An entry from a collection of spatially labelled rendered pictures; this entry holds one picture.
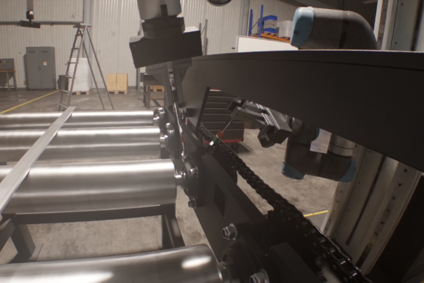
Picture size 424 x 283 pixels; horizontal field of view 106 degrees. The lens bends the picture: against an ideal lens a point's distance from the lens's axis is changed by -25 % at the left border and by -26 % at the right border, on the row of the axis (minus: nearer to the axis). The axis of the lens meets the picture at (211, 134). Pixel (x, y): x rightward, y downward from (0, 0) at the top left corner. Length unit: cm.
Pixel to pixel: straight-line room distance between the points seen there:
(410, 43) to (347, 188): 71
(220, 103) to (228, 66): 237
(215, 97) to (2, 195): 247
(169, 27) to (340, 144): 52
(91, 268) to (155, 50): 35
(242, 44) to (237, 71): 478
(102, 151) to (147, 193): 33
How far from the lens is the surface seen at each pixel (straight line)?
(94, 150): 77
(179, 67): 42
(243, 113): 47
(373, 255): 116
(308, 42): 63
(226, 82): 35
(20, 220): 152
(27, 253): 168
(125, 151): 76
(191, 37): 40
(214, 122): 273
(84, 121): 106
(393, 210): 105
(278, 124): 51
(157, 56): 40
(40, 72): 1080
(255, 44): 512
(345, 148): 64
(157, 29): 32
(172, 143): 78
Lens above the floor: 114
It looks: 18 degrees down
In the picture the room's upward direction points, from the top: 5 degrees clockwise
